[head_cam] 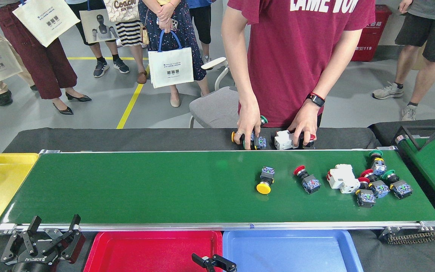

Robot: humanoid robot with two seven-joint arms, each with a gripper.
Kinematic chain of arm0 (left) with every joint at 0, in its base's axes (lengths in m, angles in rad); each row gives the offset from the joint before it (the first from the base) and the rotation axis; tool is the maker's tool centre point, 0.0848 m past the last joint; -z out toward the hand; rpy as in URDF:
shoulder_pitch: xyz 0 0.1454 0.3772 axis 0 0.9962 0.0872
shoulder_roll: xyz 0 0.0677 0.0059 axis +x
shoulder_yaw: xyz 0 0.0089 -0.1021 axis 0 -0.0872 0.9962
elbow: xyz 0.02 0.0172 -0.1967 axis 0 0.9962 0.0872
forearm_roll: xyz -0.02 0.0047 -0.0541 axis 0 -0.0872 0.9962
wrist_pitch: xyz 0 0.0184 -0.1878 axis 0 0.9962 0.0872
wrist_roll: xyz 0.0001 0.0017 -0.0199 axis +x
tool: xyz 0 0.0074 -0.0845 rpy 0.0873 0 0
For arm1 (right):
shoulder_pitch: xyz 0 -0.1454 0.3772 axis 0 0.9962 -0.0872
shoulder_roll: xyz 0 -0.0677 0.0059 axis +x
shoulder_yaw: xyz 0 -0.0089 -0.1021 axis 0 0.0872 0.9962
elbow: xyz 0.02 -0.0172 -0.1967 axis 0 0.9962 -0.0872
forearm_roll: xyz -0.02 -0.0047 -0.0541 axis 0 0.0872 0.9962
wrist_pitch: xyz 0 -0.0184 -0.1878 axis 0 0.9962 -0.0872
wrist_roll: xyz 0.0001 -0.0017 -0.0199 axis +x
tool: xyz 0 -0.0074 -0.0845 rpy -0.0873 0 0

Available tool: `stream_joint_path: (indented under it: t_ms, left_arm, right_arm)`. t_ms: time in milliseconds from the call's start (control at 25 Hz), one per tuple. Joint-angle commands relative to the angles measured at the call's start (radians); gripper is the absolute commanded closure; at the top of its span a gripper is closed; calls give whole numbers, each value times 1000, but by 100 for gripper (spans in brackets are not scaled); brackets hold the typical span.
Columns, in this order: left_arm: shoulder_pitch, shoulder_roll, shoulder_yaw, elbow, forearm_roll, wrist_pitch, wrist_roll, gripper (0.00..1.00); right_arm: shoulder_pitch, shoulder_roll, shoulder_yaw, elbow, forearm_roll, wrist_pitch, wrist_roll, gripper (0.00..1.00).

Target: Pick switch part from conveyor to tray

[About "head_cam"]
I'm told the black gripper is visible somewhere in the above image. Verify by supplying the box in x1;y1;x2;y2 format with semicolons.
1;215;86;272

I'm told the black drive chain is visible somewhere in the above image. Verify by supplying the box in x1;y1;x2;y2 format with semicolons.
379;227;435;245

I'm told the robot print tote bag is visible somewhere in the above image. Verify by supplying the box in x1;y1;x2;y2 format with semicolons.
79;8;120;44

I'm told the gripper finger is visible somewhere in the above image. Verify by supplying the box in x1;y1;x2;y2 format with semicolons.
192;252;215;272
214;254;237;272

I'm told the red fire extinguisher box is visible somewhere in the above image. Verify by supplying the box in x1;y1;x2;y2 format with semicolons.
351;5;392;62

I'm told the red plastic tray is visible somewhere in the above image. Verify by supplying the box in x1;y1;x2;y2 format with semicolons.
83;230;224;272

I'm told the person's right hand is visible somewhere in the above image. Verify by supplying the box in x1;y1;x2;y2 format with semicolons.
234;100;262;150

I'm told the black wrist watch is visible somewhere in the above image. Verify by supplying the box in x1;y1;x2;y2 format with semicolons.
305;93;325;108

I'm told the long green conveyor belt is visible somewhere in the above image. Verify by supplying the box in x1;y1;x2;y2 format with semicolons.
0;145;435;235

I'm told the grey office chair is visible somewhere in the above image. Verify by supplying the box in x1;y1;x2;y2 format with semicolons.
189;57;241;129

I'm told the person's left hand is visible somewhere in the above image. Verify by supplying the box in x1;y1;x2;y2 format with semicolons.
287;100;321;148

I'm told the small tan handbag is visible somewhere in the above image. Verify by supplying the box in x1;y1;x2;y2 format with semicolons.
141;9;150;46

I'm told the blue plastic tray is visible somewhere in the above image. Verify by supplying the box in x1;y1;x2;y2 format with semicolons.
222;229;364;272

